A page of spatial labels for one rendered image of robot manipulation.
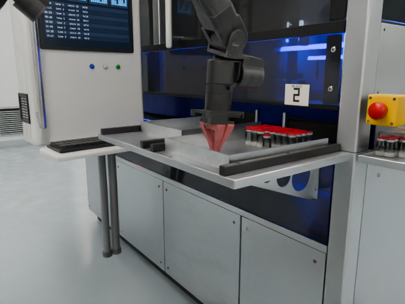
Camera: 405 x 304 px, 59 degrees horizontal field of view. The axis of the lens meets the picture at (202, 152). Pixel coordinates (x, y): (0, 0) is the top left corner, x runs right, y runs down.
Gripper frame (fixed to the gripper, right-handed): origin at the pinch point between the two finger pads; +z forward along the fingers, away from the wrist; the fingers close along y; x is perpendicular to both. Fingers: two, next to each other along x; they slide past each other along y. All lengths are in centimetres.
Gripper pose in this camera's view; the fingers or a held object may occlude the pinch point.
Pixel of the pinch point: (214, 152)
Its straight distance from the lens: 78.7
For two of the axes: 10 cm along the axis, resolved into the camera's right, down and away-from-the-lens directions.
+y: 8.1, -0.5, 5.9
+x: -5.9, -1.7, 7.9
